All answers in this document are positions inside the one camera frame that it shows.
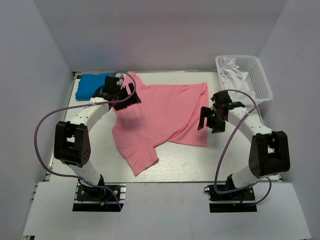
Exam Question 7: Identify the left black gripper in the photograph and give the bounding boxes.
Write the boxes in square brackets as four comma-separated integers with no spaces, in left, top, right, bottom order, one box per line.
[114,82,141,111]

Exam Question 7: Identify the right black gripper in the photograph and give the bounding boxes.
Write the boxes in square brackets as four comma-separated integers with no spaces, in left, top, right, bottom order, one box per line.
[197,106,226,134]

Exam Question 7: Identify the pink t shirt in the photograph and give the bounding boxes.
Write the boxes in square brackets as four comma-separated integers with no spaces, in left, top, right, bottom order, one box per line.
[112,72,209,176]

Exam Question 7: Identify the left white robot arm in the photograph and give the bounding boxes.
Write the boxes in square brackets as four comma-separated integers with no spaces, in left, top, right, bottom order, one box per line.
[53,74,142,200]

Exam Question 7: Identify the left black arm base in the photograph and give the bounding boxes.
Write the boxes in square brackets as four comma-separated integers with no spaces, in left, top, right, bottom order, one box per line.
[72,183,126,213]

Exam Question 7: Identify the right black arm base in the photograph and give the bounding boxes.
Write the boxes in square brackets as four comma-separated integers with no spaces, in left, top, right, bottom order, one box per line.
[203,184,257,213]

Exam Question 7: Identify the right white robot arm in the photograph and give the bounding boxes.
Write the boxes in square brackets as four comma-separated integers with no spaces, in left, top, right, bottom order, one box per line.
[197,89,291,200]

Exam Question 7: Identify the white crumpled t shirt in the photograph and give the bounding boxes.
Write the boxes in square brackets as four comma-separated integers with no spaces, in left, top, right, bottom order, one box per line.
[218,57,256,99]

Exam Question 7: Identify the folded blue t shirt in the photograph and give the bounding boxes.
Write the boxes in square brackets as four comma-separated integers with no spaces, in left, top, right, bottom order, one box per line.
[75,73,116,101]

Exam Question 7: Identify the white plastic basket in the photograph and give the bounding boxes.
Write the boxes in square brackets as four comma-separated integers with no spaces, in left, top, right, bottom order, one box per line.
[215,55,273,105]

